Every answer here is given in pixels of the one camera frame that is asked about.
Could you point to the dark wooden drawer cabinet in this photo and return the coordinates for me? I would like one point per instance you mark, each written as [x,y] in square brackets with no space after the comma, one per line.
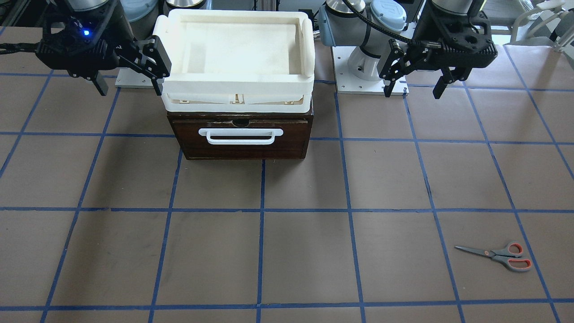
[238,119]

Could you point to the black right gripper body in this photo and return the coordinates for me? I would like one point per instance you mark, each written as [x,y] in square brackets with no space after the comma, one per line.
[115,28]

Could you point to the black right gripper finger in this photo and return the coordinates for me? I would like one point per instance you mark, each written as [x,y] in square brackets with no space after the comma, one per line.
[99,82]
[148,57]

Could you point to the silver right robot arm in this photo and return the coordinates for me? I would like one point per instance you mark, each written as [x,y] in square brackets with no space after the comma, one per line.
[89,4]

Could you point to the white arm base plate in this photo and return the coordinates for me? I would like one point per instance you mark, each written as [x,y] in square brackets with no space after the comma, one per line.
[127,78]
[348,82]

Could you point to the white plastic tray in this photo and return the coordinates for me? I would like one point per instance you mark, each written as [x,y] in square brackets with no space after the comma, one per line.
[237,61]

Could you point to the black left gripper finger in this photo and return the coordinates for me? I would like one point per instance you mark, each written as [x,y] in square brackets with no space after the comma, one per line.
[398,62]
[449,77]

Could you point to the grey red handled scissors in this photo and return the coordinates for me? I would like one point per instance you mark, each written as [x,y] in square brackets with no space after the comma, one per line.
[511,256]

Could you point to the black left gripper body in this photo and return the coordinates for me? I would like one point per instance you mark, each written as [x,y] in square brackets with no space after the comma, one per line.
[424,29]

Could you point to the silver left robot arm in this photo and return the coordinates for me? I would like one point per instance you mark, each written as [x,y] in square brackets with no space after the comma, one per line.
[368,27]

